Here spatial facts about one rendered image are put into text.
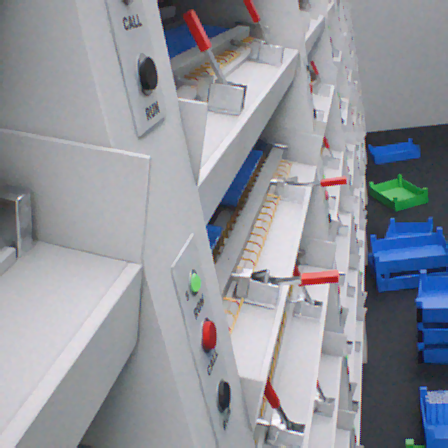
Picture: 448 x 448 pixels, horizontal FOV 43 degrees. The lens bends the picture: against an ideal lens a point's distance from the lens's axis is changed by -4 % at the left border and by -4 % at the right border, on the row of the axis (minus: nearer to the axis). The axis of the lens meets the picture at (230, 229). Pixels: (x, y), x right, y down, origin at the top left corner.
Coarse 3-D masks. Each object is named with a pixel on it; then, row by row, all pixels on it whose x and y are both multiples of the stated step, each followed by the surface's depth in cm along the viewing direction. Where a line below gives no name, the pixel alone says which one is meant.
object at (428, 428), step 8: (424, 392) 163; (424, 400) 163; (424, 408) 163; (424, 416) 150; (424, 424) 144; (424, 432) 146; (432, 432) 136; (440, 432) 150; (424, 440) 146; (432, 440) 136; (440, 440) 136
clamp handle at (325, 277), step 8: (312, 272) 56; (320, 272) 56; (328, 272) 55; (336, 272) 55; (264, 280) 56; (272, 280) 57; (280, 280) 56; (288, 280) 56; (296, 280) 56; (304, 280) 55; (312, 280) 55; (320, 280) 55; (328, 280) 55; (336, 280) 55
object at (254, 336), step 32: (288, 160) 96; (224, 224) 71; (288, 224) 74; (256, 256) 65; (288, 256) 66; (288, 288) 63; (256, 320) 54; (256, 352) 50; (256, 384) 40; (256, 416) 41
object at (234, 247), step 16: (272, 160) 87; (272, 176) 82; (256, 192) 75; (256, 208) 71; (272, 208) 75; (240, 224) 66; (240, 240) 63; (224, 256) 59; (240, 256) 62; (224, 272) 57; (224, 288) 54; (240, 304) 55
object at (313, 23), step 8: (304, 0) 150; (312, 0) 149; (320, 0) 149; (304, 8) 135; (312, 8) 150; (320, 8) 150; (304, 16) 95; (312, 16) 135; (320, 16) 145; (304, 24) 95; (312, 24) 125; (320, 24) 138; (304, 32) 96; (312, 32) 114; (320, 32) 147; (312, 40) 120
